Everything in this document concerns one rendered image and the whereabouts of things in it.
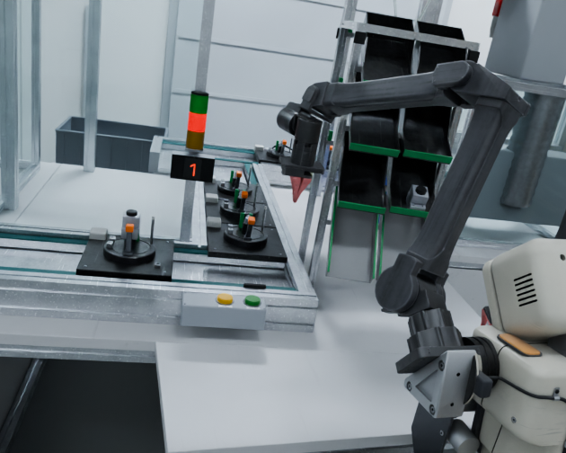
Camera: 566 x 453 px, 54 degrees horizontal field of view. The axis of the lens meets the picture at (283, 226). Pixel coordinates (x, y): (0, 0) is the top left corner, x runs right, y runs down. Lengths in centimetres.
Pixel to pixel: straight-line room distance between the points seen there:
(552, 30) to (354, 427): 176
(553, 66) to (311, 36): 301
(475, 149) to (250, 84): 420
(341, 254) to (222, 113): 360
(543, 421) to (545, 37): 179
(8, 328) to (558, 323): 117
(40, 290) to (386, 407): 87
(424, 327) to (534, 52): 171
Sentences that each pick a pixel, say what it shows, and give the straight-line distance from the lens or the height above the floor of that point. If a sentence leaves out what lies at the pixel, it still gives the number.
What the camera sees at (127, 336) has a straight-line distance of 144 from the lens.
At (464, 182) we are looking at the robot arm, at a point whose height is 144.
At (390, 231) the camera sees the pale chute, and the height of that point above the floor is 110.
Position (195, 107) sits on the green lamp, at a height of 138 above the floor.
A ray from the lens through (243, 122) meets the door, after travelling 514.
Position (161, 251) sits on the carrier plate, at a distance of 163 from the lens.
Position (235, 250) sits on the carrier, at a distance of 169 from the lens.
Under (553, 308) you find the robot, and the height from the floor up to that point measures 131.
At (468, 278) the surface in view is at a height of 76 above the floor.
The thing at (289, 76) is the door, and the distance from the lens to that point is 517.
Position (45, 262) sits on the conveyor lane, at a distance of 167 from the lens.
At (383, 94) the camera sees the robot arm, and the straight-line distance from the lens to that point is 116.
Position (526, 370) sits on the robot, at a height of 122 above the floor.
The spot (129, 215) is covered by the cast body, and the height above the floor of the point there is 109.
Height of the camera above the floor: 164
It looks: 20 degrees down
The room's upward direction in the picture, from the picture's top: 10 degrees clockwise
